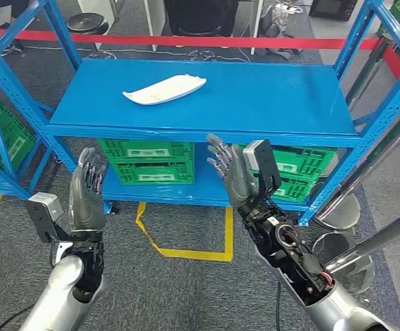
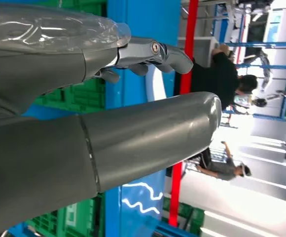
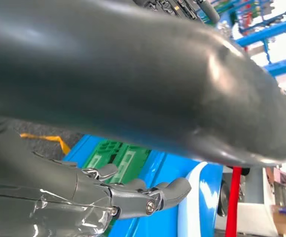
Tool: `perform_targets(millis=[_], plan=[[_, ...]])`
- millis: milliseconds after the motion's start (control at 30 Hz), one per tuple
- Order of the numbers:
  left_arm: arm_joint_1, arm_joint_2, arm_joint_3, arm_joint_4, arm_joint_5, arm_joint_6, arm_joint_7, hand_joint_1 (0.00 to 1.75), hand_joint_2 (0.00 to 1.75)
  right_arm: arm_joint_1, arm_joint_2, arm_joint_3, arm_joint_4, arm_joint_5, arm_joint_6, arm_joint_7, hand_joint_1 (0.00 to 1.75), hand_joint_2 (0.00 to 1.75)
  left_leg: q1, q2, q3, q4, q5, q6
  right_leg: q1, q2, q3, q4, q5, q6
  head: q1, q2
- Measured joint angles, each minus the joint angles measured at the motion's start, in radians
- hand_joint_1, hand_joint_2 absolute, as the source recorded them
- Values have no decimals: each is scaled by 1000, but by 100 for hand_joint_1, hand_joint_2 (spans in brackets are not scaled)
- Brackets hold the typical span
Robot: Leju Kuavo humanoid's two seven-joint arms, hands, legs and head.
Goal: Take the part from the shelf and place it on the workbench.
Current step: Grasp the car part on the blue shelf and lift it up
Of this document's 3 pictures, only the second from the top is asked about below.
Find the blue metal shelf rack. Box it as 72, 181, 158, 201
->
7, 0, 198, 237
212, 3, 286, 126

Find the person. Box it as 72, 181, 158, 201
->
174, 44, 259, 111
185, 141, 252, 182

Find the red barrier tape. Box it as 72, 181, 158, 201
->
168, 0, 199, 228

